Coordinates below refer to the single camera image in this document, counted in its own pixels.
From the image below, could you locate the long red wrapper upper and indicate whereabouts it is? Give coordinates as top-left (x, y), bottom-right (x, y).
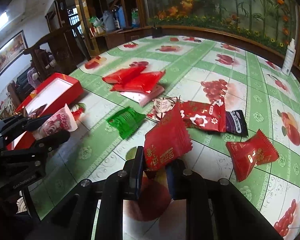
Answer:
top-left (102, 66), bottom-right (146, 84)

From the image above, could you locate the long red wrapper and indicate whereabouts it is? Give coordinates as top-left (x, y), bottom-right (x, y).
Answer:
top-left (102, 66), bottom-right (146, 84)
top-left (111, 70), bottom-right (166, 94)

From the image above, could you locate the red flower snack packet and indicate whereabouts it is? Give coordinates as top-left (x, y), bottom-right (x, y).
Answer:
top-left (180, 99), bottom-right (226, 133)

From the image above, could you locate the flower bamboo glass partition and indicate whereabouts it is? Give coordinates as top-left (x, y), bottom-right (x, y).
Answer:
top-left (142, 0), bottom-right (298, 54)

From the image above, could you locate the red gift box tray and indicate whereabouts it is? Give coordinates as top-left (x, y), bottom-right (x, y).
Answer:
top-left (7, 73), bottom-right (83, 150)

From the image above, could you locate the long red wrapper lower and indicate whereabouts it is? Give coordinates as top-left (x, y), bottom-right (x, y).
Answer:
top-left (111, 70), bottom-right (166, 94)

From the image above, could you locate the red pillow snack packet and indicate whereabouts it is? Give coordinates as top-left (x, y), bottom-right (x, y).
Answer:
top-left (226, 129), bottom-right (279, 182)

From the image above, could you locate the blue thermos jug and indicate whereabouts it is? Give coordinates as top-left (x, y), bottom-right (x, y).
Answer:
top-left (116, 6), bottom-right (126, 29)

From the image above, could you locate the framed wall painting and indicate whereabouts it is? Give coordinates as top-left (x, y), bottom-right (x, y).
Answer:
top-left (0, 30), bottom-right (28, 76)

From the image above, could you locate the black purple snack packet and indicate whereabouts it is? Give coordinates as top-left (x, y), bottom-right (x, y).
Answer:
top-left (226, 110), bottom-right (249, 137)

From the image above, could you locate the red gold-text snack packet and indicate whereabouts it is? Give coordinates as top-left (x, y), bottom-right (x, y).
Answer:
top-left (144, 102), bottom-right (192, 171)

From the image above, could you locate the grey kettle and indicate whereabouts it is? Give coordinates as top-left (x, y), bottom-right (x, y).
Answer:
top-left (102, 10), bottom-right (116, 32)

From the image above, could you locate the red white patterned packet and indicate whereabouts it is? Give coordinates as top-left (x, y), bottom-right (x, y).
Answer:
top-left (147, 96), bottom-right (180, 122)

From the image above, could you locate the pink white flat packet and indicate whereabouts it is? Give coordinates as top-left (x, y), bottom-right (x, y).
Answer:
top-left (120, 85), bottom-right (165, 107)

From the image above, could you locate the white spray bottle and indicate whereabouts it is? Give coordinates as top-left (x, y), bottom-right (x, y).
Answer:
top-left (281, 39), bottom-right (296, 75)

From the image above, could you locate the green candy packet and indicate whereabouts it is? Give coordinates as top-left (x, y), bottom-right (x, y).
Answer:
top-left (106, 106), bottom-right (146, 139)

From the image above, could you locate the small black table device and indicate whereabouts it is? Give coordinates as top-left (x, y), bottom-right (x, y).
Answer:
top-left (151, 25), bottom-right (163, 38)

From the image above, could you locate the dark wooden chair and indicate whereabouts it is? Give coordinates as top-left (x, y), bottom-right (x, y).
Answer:
top-left (23, 22), bottom-right (91, 81)

